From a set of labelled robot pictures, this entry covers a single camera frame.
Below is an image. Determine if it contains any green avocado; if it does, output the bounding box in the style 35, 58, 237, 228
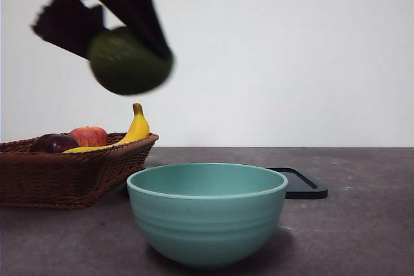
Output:
88, 27, 175, 96

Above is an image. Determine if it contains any teal ceramic bowl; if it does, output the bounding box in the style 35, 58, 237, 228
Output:
126, 162, 289, 269

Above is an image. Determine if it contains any yellow banana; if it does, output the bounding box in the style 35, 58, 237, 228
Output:
61, 102, 151, 154

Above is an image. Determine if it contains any red and yellow apple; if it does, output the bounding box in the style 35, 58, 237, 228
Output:
68, 126, 108, 147

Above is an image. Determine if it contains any brown wicker basket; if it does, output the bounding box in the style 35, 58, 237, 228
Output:
0, 133, 160, 209

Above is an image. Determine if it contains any black rectangular tray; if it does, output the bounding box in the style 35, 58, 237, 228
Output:
265, 167, 329, 200

